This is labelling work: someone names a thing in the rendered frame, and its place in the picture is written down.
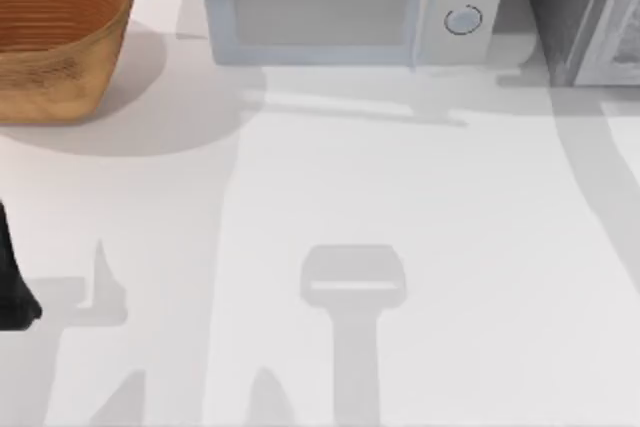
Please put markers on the brown woven basket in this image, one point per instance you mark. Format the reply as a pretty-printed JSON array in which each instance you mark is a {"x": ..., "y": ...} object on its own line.
[{"x": 60, "y": 77}]

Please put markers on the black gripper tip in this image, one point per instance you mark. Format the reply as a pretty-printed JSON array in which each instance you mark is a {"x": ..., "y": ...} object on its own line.
[{"x": 12, "y": 292}]

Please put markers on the pale microwave oven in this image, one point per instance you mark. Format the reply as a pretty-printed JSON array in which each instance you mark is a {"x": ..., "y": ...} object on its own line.
[{"x": 495, "y": 22}]

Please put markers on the microwave door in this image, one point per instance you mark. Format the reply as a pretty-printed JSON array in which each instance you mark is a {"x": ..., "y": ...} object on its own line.
[{"x": 320, "y": 7}]

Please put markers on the microwave knob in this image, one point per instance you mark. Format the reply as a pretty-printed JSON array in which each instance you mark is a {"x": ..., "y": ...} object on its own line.
[{"x": 463, "y": 20}]

